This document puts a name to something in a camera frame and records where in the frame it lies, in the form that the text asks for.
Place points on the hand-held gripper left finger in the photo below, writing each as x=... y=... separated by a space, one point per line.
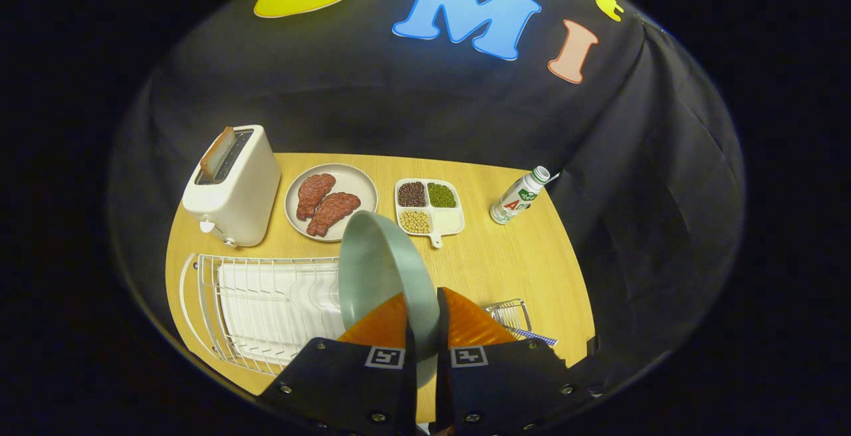
x=410 y=389

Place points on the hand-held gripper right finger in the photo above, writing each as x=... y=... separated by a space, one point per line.
x=442 y=389

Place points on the pale green plate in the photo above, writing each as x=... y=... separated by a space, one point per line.
x=379 y=270

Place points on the white divided dish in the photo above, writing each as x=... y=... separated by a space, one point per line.
x=449 y=222

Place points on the beige round plate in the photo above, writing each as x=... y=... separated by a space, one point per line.
x=356 y=183

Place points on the white drain tray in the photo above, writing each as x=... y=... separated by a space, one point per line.
x=279 y=310

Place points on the pile of yellow soybeans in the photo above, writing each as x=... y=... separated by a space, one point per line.
x=415 y=221

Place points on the pile of green beans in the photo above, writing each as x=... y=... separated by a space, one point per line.
x=441 y=195

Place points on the red meat slice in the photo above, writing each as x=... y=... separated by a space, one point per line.
x=332 y=211
x=314 y=193

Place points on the pile of dark red beans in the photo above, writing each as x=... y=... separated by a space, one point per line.
x=412 y=194

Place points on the white drink bottle green label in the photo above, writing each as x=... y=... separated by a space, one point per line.
x=517 y=198

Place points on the white toaster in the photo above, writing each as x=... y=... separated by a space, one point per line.
x=246 y=197

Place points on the toast slice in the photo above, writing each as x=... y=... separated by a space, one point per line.
x=217 y=153

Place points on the black backdrop cloth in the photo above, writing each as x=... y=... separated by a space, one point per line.
x=332 y=90

